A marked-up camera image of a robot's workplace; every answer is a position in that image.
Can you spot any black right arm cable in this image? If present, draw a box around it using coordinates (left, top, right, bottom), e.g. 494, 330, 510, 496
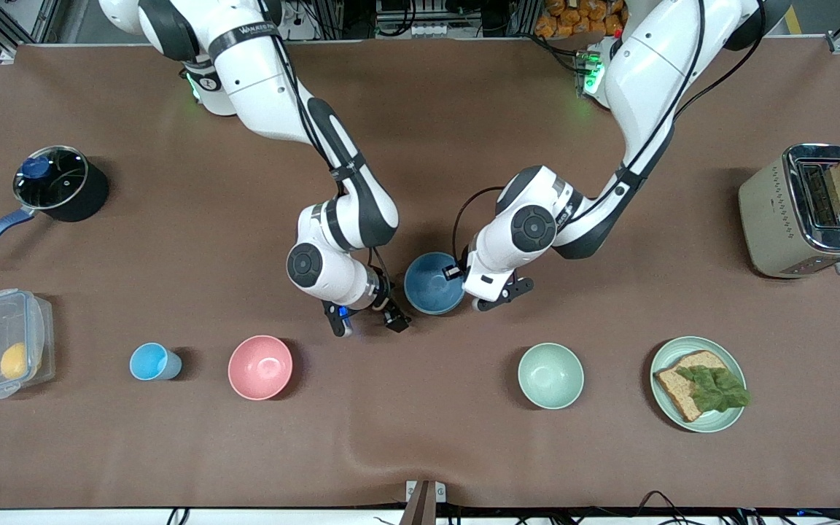
369, 248, 393, 294

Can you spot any green lettuce leaf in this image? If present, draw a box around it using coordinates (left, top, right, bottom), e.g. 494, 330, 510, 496
675, 365, 753, 413

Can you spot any blue bowl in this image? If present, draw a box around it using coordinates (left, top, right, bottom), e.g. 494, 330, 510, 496
403, 252, 467, 316

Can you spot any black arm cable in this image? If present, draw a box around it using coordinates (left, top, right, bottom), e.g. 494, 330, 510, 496
452, 186, 508, 267
369, 248, 393, 294

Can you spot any metal table bracket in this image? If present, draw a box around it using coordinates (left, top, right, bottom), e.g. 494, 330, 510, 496
405, 480, 446, 525

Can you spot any black pot blue handle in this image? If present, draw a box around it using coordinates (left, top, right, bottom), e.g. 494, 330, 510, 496
0, 146, 110, 265

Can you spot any black looped floor cable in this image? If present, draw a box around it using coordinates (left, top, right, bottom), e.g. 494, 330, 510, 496
635, 490, 691, 511

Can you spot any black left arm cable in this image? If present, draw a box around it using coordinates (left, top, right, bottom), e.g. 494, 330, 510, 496
452, 186, 508, 267

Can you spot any glass lid blue knob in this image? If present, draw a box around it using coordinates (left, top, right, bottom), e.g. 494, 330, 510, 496
13, 146, 90, 211

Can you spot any silver toaster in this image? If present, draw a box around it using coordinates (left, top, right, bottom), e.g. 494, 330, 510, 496
739, 143, 840, 279

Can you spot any yellow lemon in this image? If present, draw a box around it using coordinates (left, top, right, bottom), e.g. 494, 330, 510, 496
0, 343, 31, 380

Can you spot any brown table cloth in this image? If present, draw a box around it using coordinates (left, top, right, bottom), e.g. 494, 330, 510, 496
0, 36, 840, 510

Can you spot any brown bread slice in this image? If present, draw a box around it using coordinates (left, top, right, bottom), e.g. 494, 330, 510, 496
653, 350, 731, 424

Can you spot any bag of orange snacks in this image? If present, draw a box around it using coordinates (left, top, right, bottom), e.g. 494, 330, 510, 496
534, 0, 629, 39

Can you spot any green plate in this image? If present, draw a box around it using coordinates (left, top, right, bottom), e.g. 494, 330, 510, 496
650, 335, 747, 434

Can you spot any pink bowl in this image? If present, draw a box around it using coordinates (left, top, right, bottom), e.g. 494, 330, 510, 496
227, 335, 294, 401

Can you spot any mint green bowl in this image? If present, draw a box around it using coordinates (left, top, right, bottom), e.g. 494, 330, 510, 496
517, 343, 585, 410

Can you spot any blue cup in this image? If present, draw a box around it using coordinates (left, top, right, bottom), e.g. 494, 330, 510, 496
129, 342, 183, 381

